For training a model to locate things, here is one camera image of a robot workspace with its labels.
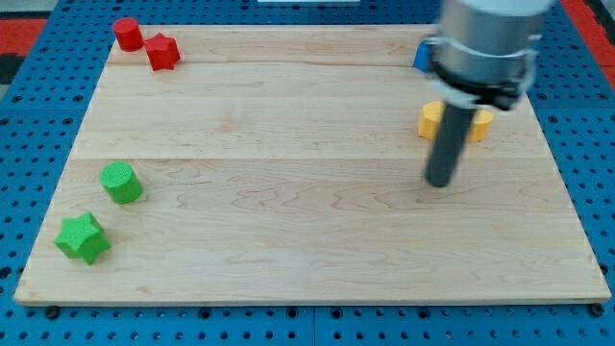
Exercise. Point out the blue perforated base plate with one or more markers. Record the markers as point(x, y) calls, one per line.
point(46, 102)

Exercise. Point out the green cylinder block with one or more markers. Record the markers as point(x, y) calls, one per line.
point(120, 181)

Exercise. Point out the wooden board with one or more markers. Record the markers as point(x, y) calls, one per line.
point(281, 165)

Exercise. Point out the blue block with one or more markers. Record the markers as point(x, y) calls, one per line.
point(422, 59)

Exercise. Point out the yellow heart block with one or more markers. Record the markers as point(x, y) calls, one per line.
point(431, 115)

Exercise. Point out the red star block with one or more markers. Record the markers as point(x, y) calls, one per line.
point(162, 52)

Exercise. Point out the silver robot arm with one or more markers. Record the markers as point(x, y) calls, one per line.
point(494, 27)

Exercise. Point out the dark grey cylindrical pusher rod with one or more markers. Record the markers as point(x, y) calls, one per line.
point(448, 144)

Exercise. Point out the green star block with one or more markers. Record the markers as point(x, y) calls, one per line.
point(82, 237)

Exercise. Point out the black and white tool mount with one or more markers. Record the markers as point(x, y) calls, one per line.
point(468, 79)

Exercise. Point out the red cylinder block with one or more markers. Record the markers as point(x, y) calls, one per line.
point(127, 33)

